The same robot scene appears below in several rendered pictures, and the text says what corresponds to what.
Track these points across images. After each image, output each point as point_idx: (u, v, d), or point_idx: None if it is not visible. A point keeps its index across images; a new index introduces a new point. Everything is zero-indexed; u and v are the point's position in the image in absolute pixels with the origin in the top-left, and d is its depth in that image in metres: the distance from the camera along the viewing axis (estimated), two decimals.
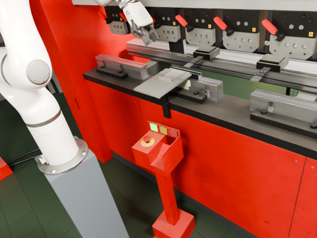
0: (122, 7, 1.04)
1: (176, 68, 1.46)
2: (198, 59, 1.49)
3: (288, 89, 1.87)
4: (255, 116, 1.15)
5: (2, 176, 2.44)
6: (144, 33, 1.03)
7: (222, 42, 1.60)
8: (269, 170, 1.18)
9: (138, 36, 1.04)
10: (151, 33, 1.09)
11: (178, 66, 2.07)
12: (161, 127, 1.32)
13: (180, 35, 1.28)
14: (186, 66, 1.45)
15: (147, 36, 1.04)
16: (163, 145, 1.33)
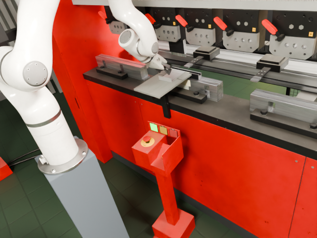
0: (148, 59, 1.17)
1: (176, 68, 1.46)
2: (198, 59, 1.49)
3: (288, 89, 1.87)
4: (255, 116, 1.15)
5: (2, 176, 2.44)
6: None
7: (222, 42, 1.60)
8: (269, 170, 1.18)
9: (166, 71, 1.27)
10: None
11: (178, 66, 2.07)
12: (161, 127, 1.32)
13: (180, 35, 1.28)
14: (186, 66, 1.45)
15: None
16: (163, 145, 1.33)
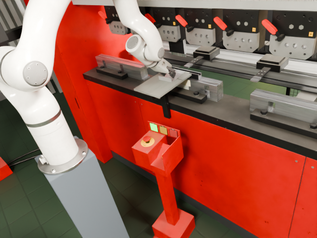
0: (154, 63, 1.21)
1: (176, 68, 1.46)
2: (198, 59, 1.49)
3: (288, 89, 1.87)
4: (255, 116, 1.15)
5: (2, 176, 2.44)
6: None
7: (222, 42, 1.60)
8: (269, 170, 1.18)
9: (171, 74, 1.31)
10: None
11: (178, 66, 2.07)
12: (161, 127, 1.32)
13: (180, 35, 1.28)
14: (186, 66, 1.45)
15: None
16: (163, 145, 1.33)
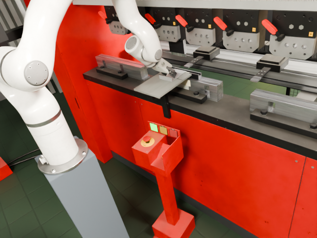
0: (153, 64, 1.23)
1: (176, 68, 1.46)
2: (198, 59, 1.49)
3: (288, 89, 1.87)
4: (255, 116, 1.15)
5: (2, 176, 2.44)
6: None
7: (222, 42, 1.60)
8: (269, 170, 1.18)
9: (171, 74, 1.32)
10: None
11: (178, 66, 2.07)
12: (161, 127, 1.32)
13: (180, 35, 1.28)
14: (186, 66, 1.45)
15: (174, 71, 1.34)
16: (163, 145, 1.33)
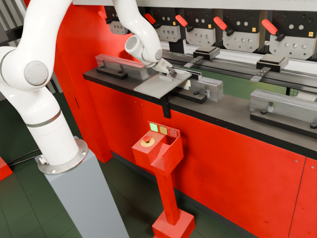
0: (153, 63, 1.23)
1: (176, 68, 1.46)
2: (198, 59, 1.49)
3: (288, 89, 1.87)
4: (255, 116, 1.15)
5: (2, 176, 2.44)
6: None
7: (222, 42, 1.60)
8: (269, 170, 1.18)
9: (171, 74, 1.32)
10: None
11: (178, 66, 2.07)
12: (161, 127, 1.32)
13: (180, 35, 1.28)
14: (186, 66, 1.45)
15: None
16: (163, 145, 1.33)
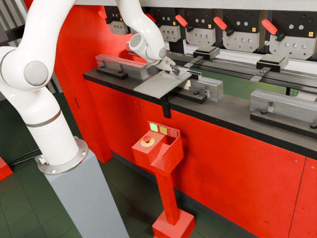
0: (157, 62, 1.24)
1: None
2: (198, 59, 1.49)
3: (288, 89, 1.87)
4: (255, 116, 1.15)
5: (2, 176, 2.44)
6: None
7: (222, 42, 1.60)
8: (269, 170, 1.18)
9: (174, 72, 1.33)
10: None
11: (178, 66, 2.07)
12: (161, 127, 1.32)
13: (180, 35, 1.28)
14: (186, 66, 1.45)
15: None
16: (163, 145, 1.33)
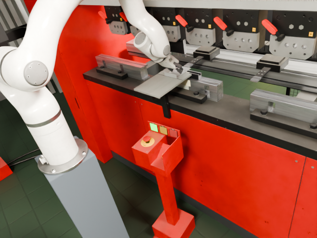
0: (161, 59, 1.26)
1: None
2: (198, 59, 1.49)
3: (288, 89, 1.87)
4: (255, 116, 1.15)
5: (2, 176, 2.44)
6: None
7: (222, 42, 1.60)
8: (269, 170, 1.18)
9: (178, 70, 1.34)
10: None
11: None
12: (161, 127, 1.32)
13: (180, 35, 1.28)
14: (186, 66, 1.45)
15: None
16: (163, 145, 1.33)
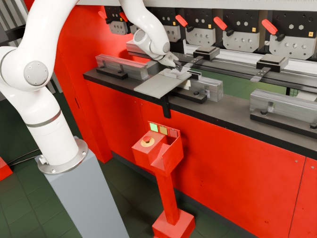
0: (160, 57, 1.25)
1: None
2: (198, 59, 1.49)
3: (288, 89, 1.87)
4: (255, 116, 1.15)
5: (2, 176, 2.44)
6: None
7: (222, 42, 1.60)
8: (269, 170, 1.18)
9: (177, 68, 1.34)
10: None
11: None
12: (161, 127, 1.32)
13: (180, 35, 1.28)
14: (186, 66, 1.45)
15: None
16: (163, 145, 1.33)
